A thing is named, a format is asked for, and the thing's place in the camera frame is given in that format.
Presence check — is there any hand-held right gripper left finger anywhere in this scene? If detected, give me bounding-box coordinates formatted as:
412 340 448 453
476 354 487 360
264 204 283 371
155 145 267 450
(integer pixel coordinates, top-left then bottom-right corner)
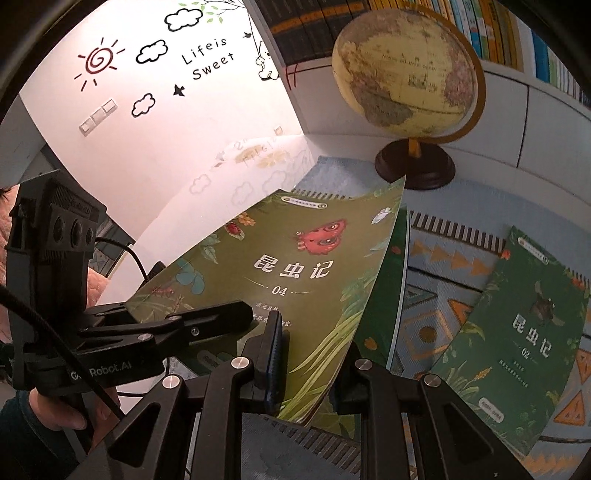
67 310 289 480

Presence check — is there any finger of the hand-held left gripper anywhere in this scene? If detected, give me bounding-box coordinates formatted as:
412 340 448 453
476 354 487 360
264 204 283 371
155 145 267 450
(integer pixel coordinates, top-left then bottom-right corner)
82 300 254 331
78 318 260 354

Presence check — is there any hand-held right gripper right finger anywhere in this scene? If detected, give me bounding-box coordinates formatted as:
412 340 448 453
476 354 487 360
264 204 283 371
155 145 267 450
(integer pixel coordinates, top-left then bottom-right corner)
330 344 534 480

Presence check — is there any olive green insect book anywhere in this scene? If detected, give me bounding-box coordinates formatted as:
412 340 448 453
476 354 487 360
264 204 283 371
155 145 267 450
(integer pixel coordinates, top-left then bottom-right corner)
126 178 407 428

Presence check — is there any row of black books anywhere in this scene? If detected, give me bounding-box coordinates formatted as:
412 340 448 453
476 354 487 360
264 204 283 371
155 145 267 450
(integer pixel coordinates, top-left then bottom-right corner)
256 0 370 65

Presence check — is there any row of orange yellow books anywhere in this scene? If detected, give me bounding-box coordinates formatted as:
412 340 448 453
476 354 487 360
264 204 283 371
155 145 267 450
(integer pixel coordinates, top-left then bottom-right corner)
434 0 527 72

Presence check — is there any row of white blue books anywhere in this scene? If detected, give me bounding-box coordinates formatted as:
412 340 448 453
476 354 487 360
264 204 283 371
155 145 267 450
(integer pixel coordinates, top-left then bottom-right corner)
524 18 591 104

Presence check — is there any person's left hand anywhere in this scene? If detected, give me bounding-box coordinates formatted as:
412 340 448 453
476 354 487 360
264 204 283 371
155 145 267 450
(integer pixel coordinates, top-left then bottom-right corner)
28 384 123 432

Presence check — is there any dark green leafy book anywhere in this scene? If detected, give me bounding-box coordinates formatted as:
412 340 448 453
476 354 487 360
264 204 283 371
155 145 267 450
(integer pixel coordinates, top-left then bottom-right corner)
323 208 411 439

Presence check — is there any patterned light blue mat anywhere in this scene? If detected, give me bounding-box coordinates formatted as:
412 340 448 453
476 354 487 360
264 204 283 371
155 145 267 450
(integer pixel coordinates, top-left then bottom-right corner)
295 157 591 480

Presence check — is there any green beetle cover book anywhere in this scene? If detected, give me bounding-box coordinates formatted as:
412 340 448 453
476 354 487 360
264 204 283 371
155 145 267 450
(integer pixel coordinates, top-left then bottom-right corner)
429 225 591 455

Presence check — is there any green leaf branch decal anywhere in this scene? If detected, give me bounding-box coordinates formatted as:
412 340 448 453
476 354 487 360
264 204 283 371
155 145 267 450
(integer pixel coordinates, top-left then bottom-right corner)
178 0 245 24

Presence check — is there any white bookshelf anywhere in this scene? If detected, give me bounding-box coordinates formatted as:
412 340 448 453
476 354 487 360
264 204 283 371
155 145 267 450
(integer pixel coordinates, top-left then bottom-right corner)
240 0 591 185

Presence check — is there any antique desk globe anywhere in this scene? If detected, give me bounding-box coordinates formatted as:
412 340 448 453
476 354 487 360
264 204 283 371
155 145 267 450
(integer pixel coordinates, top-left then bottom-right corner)
331 9 486 191

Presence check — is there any black cable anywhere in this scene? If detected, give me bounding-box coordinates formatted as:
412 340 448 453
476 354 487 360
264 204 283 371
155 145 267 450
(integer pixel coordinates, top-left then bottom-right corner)
0 282 126 420
95 236 164 284

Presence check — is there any cloud outline wall decal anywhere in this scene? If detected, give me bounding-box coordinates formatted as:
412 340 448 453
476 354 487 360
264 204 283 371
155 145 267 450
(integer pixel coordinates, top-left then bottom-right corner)
165 6 204 32
130 93 155 117
135 39 168 64

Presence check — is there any red sun wall decal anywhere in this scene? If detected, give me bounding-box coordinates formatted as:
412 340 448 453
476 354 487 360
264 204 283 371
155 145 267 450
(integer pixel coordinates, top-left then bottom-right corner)
74 38 126 92

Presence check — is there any black text wall decal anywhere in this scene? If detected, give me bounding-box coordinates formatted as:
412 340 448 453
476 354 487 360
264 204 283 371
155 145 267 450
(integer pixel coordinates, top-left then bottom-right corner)
180 37 236 81

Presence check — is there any bear swing wall decal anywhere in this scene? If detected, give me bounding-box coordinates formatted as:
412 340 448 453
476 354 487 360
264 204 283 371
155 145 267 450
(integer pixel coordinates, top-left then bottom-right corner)
247 14 281 83

